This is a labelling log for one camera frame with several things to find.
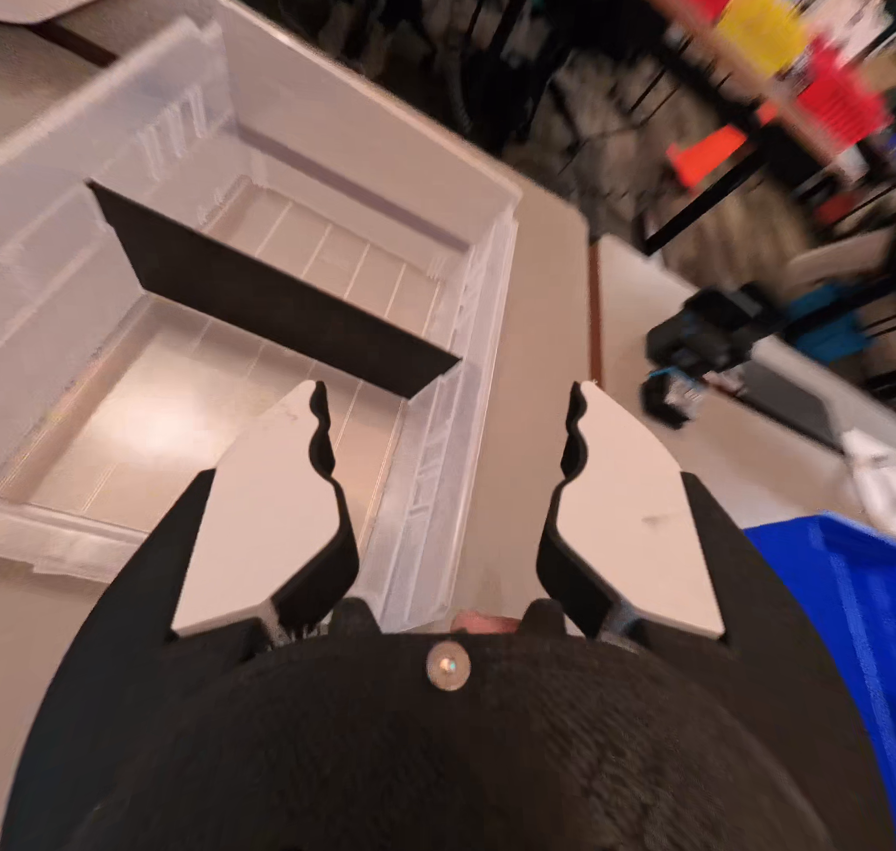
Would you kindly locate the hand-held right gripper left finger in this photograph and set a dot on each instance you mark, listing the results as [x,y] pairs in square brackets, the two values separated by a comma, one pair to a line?
[259,515]

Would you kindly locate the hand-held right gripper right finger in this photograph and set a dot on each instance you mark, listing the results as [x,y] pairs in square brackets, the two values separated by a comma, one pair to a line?
[630,515]

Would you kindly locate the black bin divider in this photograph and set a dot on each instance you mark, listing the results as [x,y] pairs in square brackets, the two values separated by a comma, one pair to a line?
[280,305]

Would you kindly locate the clear plastic storage bin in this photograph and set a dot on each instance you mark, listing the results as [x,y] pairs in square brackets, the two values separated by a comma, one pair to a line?
[350,130]

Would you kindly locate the black device with blue parts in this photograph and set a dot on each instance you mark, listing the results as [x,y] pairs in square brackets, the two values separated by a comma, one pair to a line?
[707,347]

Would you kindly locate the dark grey flat tray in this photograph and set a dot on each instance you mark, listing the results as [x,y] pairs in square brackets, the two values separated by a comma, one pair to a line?
[791,403]

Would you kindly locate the blue plastic bin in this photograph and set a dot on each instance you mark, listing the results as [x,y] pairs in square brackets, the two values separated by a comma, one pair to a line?
[840,585]

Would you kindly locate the white crumpled bag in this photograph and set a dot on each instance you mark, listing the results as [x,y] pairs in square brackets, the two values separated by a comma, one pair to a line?
[871,473]

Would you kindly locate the orange traffic cone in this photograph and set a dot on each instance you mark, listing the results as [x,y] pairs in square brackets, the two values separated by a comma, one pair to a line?
[703,158]

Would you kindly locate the yellow plastic bin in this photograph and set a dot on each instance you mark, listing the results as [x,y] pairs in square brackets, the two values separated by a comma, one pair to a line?
[763,25]

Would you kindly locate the wooden table with black frame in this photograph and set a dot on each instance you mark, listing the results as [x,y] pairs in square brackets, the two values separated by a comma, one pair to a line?
[700,40]

